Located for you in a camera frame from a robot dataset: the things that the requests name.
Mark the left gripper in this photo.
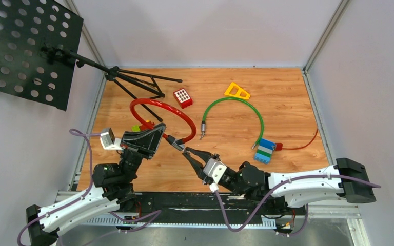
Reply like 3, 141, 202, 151
121, 124, 167, 183

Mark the red cable lock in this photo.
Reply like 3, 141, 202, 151
129, 98, 196, 151

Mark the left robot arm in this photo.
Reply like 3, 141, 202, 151
23, 123, 166, 245

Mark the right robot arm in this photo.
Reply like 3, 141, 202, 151
182, 147, 380, 214

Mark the red green toy car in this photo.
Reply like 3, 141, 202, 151
131, 120, 155, 132

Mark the red window toy brick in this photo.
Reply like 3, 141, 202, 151
173, 88, 193, 109

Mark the blue green white brick stack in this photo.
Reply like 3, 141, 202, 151
253, 139, 277, 164

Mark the yellow triangular toy piece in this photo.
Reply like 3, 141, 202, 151
224, 82, 251, 100

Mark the black perforated music stand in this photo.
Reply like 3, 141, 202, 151
0, 0, 165, 110

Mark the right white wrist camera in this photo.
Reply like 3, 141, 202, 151
203, 159, 227, 185

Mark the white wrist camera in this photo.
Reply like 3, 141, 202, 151
203, 159, 227, 185
100, 128, 123, 150

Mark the green cable lock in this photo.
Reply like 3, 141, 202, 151
200, 97, 265, 149

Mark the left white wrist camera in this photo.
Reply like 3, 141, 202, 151
100, 128, 123, 150

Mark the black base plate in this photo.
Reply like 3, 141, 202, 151
115, 192, 306, 226

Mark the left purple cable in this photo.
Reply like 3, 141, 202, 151
16, 128, 164, 246

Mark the thin red wire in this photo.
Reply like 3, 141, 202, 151
273, 129, 320, 151

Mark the grey slotted cable duct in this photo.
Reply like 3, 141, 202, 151
80, 214, 276, 230

